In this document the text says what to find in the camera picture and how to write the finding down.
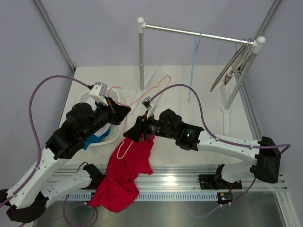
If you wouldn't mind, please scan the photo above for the white perforated plastic basket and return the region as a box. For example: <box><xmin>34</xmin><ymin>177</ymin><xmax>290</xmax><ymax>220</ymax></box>
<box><xmin>77</xmin><ymin>88</ymin><xmax>123</xmax><ymax>146</ymax></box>

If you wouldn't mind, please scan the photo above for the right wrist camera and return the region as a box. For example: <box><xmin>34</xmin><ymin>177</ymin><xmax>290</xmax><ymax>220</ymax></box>
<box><xmin>142</xmin><ymin>96</ymin><xmax>158</xmax><ymax>119</ymax></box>

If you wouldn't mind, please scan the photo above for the aluminium frame rail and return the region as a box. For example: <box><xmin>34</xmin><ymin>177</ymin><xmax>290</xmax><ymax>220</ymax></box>
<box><xmin>46</xmin><ymin>165</ymin><xmax>288</xmax><ymax>192</ymax></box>

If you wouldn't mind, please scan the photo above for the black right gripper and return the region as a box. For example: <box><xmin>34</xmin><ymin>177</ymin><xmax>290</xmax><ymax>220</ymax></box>
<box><xmin>124</xmin><ymin>110</ymin><xmax>178</xmax><ymax>143</ymax></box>

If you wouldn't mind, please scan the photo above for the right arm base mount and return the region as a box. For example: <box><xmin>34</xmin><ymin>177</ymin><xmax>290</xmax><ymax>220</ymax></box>
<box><xmin>198</xmin><ymin>164</ymin><xmax>242</xmax><ymax>205</ymax></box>

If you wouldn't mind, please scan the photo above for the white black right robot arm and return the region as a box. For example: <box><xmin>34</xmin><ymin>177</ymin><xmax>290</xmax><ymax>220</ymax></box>
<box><xmin>124</xmin><ymin>109</ymin><xmax>281</xmax><ymax>188</ymax></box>

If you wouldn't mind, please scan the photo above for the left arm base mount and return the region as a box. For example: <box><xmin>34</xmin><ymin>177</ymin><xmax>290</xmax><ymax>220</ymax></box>
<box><xmin>81</xmin><ymin>162</ymin><xmax>106</xmax><ymax>190</ymax></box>

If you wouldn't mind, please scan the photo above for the white slotted cable duct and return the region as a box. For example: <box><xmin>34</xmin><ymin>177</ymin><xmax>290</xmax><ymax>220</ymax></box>
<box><xmin>67</xmin><ymin>192</ymin><xmax>219</xmax><ymax>201</ymax></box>

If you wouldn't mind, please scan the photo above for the silver white clothes rack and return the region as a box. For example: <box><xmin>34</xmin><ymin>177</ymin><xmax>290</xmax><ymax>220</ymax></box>
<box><xmin>127</xmin><ymin>17</ymin><xmax>266</xmax><ymax>137</ymax></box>

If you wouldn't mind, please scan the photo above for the blue t shirt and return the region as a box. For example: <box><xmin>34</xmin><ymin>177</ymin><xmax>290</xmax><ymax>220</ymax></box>
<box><xmin>82</xmin><ymin>124</ymin><xmax>111</xmax><ymax>150</ymax></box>

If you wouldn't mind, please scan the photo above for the light blue hanger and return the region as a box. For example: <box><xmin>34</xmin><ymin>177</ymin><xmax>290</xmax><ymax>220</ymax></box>
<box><xmin>189</xmin><ymin>33</ymin><xmax>202</xmax><ymax>87</ymax></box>

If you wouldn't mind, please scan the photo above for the red t shirt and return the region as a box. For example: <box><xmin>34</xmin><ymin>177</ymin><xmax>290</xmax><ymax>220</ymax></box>
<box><xmin>88</xmin><ymin>136</ymin><xmax>155</xmax><ymax>213</ymax></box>

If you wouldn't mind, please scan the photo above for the pink hanger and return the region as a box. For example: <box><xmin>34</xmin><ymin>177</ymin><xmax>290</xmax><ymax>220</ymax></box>
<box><xmin>107</xmin><ymin>75</ymin><xmax>171</xmax><ymax>159</ymax></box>

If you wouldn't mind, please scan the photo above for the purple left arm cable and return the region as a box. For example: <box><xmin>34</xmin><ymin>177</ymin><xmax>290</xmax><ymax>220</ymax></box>
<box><xmin>0</xmin><ymin>75</ymin><xmax>98</xmax><ymax>227</ymax></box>

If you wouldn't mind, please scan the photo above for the wooden hanger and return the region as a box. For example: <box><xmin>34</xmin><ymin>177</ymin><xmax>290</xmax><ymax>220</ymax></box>
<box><xmin>223</xmin><ymin>45</ymin><xmax>252</xmax><ymax>86</ymax></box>

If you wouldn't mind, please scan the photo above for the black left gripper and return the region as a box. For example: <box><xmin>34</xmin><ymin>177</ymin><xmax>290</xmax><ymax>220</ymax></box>
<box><xmin>81</xmin><ymin>96</ymin><xmax>132</xmax><ymax>140</ymax></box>

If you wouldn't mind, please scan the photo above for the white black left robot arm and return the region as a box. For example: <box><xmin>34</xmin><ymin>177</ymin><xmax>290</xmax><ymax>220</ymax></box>
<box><xmin>0</xmin><ymin>98</ymin><xmax>131</xmax><ymax>223</ymax></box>

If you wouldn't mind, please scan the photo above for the white t shirt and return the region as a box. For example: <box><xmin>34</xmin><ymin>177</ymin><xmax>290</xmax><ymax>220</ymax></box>
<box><xmin>94</xmin><ymin>126</ymin><xmax>110</xmax><ymax>137</ymax></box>

